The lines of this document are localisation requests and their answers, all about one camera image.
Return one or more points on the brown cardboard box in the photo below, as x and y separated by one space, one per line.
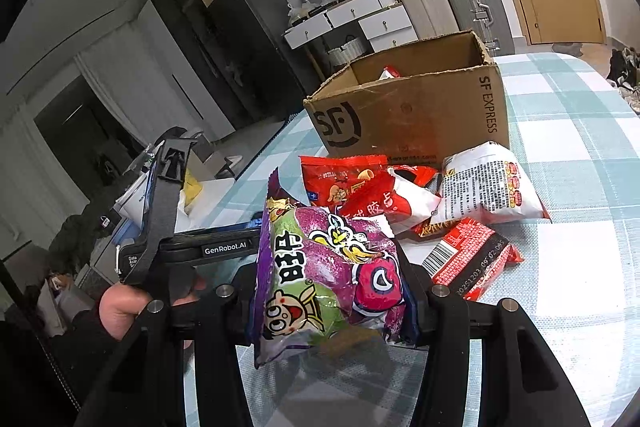
415 117

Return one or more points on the silver suitcase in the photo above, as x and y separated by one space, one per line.
475 2

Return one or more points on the checked teal tablecloth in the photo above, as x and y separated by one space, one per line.
575 157

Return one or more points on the orange spicy snack packet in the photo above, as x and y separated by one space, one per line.
427 228

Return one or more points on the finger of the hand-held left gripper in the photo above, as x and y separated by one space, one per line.
252 223

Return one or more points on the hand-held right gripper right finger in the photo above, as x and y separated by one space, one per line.
430 322

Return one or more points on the white blue box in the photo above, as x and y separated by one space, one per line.
132 202

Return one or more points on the group of shoes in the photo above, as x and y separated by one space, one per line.
622 67

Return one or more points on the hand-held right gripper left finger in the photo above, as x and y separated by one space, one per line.
235 307

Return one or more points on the person's left hand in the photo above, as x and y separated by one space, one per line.
120 312

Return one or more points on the white plastic bag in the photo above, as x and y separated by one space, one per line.
205 207

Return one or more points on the purple snack packet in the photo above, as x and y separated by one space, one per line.
320 277

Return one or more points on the white puffed snack packet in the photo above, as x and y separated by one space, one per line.
480 187

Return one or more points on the red barcode snack packet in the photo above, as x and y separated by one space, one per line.
470 257

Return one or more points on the red and white snack packet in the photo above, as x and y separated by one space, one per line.
395 202

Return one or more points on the cream suitcase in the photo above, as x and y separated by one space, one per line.
425 4

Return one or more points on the person's left forearm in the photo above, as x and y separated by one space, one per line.
60 357

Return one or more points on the large red snack packet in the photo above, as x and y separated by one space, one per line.
330 179

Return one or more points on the woven storage basket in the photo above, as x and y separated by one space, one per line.
345 52

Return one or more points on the white drawer cabinet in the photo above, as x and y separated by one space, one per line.
350 12

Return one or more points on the black refrigerator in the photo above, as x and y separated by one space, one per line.
250 32

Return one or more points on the small red snack packet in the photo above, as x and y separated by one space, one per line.
389 73

